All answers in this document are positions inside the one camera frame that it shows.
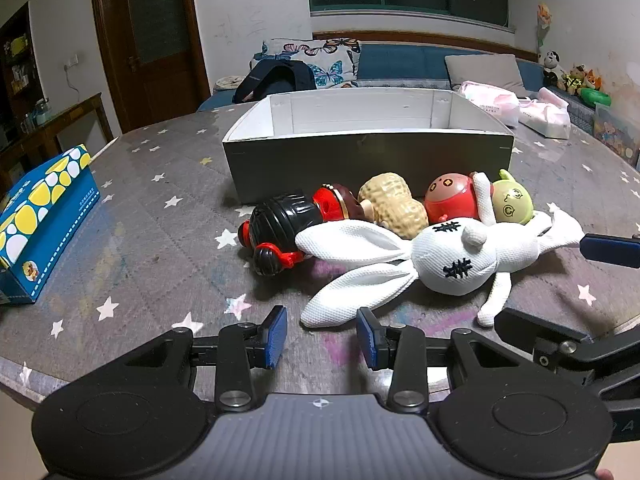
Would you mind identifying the dark backpack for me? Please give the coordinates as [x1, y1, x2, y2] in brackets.
[232, 60, 316, 103]

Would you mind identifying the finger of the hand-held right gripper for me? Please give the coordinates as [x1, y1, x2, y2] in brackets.
[494, 308, 603, 375]
[580, 233, 640, 268]

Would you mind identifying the pink tissue pack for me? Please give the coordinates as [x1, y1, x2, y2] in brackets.
[457, 80, 526, 128]

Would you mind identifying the wooden desk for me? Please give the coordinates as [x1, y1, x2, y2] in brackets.
[0, 92, 116, 181]

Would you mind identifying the black-haired doll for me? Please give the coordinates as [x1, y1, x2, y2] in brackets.
[237, 183, 376, 277]

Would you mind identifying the grey pillow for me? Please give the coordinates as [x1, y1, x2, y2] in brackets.
[445, 53, 528, 96]

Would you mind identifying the brown wooden door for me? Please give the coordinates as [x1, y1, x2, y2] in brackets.
[90, 0, 211, 133]

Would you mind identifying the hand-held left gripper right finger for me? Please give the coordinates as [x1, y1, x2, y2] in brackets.
[355, 306, 533, 411]

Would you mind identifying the white tissue pack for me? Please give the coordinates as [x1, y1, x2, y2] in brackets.
[517, 87, 572, 140]

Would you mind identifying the colourful picture box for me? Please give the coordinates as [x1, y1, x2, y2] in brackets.
[592, 102, 640, 168]

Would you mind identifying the panda plush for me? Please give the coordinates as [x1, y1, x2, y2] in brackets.
[542, 50, 566, 88]

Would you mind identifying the blue and yellow tissue box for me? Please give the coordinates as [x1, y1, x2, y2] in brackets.
[0, 144, 102, 306]

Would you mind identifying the butterfly print pillow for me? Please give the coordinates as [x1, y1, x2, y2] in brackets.
[250, 37, 362, 91]

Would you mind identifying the grey cardboard box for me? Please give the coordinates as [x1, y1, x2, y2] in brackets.
[221, 87, 516, 206]

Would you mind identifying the blue sofa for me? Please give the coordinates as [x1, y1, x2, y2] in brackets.
[197, 42, 640, 171]

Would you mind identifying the dark wooden cabinet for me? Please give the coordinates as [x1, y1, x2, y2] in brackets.
[0, 2, 38, 131]

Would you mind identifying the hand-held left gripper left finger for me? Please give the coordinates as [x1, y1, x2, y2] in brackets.
[114, 305, 288, 413]

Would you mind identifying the tan peanut toy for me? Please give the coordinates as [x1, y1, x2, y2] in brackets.
[357, 172, 430, 240]

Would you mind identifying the yellow plush toy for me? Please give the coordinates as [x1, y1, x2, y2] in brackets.
[562, 64, 588, 95]

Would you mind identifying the white plush bunny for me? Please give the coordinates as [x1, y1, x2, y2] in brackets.
[300, 171, 586, 331]

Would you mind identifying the red crab toy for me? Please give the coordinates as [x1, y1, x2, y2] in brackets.
[425, 172, 483, 223]

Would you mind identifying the green monster toy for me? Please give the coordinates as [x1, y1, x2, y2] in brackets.
[490, 169, 536, 226]

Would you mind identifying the wall flower decoration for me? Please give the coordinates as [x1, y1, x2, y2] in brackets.
[536, 2, 553, 51]

